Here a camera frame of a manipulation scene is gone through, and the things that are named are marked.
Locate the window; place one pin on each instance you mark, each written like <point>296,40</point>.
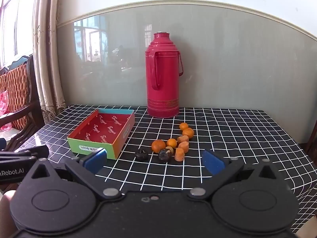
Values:
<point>14,17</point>

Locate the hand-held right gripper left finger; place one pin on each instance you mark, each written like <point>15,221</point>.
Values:
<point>95,161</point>

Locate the beige lace curtain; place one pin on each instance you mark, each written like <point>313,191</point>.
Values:
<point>48,54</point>

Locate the colourful cardboard box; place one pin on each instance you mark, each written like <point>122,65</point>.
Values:
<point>101,129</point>

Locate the wooden chair orange cushion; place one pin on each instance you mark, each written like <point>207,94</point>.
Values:
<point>17,86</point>

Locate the pink plastic bag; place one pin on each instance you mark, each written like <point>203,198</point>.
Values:
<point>4,104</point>

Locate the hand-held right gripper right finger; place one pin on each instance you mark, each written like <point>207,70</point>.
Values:
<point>213,162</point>

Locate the person's left forearm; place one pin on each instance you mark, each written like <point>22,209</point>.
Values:
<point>6,208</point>

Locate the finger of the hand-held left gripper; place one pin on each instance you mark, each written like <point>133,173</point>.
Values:
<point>37,151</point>

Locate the red thermos flask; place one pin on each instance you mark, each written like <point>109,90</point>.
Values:
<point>162,79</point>

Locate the black white checked tablecloth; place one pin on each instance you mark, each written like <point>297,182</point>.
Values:
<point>247,141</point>

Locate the small orange mandarin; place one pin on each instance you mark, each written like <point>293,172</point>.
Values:
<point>171,143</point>
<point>183,126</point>
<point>158,146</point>
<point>188,132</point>

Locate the dark brown water chestnut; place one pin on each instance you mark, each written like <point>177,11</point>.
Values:
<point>141,154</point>
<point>165,155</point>

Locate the orange carrot piece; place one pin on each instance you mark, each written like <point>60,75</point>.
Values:
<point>179,154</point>
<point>182,139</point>
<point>183,146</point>

